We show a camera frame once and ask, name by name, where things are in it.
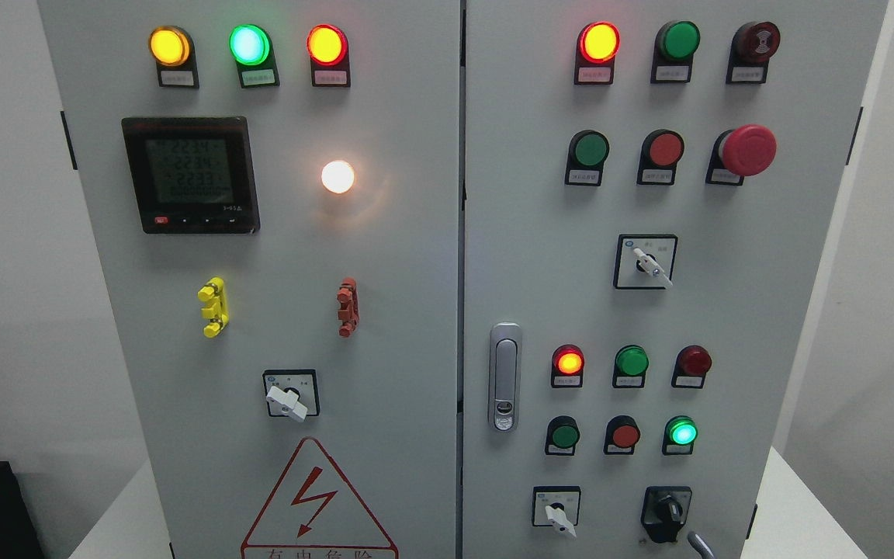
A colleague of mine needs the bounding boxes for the green push button upper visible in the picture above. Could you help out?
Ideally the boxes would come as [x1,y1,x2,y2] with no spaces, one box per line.
[564,130,610,187]

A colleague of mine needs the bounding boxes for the black rotary knob switch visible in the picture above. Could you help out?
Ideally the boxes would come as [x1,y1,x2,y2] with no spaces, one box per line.
[641,486,693,543]

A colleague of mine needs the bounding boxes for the silver door handle lock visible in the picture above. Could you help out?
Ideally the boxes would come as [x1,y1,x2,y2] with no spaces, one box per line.
[487,322,522,432]

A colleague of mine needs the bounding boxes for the red push button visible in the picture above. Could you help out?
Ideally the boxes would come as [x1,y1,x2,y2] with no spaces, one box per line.
[636,130,684,186]
[603,415,641,454]

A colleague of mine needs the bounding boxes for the green lamp bottom right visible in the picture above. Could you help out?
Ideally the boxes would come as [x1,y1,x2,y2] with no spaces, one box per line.
[661,416,698,456]

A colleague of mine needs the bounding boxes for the yellow terminal clip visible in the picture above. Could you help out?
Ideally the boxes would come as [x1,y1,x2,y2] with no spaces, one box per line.
[196,276,230,339]

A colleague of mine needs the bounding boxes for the white selector switch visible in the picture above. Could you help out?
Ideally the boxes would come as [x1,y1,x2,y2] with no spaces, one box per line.
[532,485,582,538]
[613,234,678,290]

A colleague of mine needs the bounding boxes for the lit red indicator lamp left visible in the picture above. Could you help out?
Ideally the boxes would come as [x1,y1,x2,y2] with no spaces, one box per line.
[307,24,351,88]

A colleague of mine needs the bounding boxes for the red push button upper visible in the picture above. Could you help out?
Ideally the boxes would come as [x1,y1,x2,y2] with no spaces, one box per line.
[636,130,684,186]

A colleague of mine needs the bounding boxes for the red terminal clip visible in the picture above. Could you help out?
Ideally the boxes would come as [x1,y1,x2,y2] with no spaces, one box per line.
[336,276,361,339]

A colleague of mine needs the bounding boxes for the lit red lamp top right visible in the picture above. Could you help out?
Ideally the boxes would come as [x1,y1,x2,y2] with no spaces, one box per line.
[573,21,621,85]

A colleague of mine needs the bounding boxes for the white selector switch upper right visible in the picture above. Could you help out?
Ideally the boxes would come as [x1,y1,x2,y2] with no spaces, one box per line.
[613,234,678,290]

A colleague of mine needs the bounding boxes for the green lamp lower middle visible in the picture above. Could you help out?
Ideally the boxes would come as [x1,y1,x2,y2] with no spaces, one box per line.
[612,345,650,388]

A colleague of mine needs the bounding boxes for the lit green indicator lamp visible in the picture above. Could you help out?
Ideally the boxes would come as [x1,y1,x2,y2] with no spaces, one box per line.
[228,24,279,89]

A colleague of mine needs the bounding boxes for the yellow indicator lamp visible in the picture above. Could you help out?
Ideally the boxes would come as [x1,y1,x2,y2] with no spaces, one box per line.
[148,26,199,89]

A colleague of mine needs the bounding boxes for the grey right cabinet door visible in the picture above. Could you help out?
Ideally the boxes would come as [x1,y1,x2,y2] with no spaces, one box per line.
[459,1,887,558]

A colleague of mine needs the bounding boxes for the green push button lower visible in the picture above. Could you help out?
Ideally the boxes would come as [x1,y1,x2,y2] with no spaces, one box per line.
[544,416,581,456]

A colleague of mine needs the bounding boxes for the black digital power meter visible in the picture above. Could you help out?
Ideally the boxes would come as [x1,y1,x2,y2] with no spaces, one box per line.
[121,116,260,234]

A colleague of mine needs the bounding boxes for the lit red lamp lower left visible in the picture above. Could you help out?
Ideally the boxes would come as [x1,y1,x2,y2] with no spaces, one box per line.
[550,344,585,388]

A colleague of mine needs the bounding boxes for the red lamp lower right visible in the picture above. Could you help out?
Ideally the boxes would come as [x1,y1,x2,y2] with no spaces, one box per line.
[671,345,712,389]

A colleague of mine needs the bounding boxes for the white lit indicator lamp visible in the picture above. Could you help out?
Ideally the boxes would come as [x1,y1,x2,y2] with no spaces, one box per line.
[321,160,357,194]

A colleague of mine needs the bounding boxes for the dark red buzzer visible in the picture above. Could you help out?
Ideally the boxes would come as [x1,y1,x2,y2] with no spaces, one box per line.
[725,21,781,85]

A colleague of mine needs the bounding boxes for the green lamp top right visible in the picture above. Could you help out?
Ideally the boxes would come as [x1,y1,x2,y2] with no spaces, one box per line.
[650,20,700,84]

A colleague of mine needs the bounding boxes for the red push button lower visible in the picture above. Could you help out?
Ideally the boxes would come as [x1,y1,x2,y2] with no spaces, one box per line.
[603,415,641,454]

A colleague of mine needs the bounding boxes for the red emergency stop mushroom button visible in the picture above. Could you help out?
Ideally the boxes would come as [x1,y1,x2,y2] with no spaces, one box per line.
[705,123,778,186]

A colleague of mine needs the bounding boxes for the grey cabinet door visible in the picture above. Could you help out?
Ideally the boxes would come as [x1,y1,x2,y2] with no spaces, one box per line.
[39,1,461,558]
[459,1,887,558]

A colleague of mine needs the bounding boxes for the red electrical warning triangle sticker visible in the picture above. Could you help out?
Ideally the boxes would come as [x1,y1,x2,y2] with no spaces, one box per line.
[239,436,400,558]

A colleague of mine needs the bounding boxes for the white selector switch left door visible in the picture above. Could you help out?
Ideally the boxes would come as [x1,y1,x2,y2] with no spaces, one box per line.
[262,369,320,422]

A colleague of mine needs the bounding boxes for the green push button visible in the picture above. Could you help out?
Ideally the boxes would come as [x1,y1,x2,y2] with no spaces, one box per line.
[544,416,581,456]
[564,130,610,187]

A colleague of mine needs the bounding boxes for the white selector switch bottom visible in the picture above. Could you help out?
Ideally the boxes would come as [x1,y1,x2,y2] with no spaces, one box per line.
[532,485,582,538]

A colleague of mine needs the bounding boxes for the grey left cabinet door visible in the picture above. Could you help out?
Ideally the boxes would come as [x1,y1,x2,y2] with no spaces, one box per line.
[39,1,461,558]

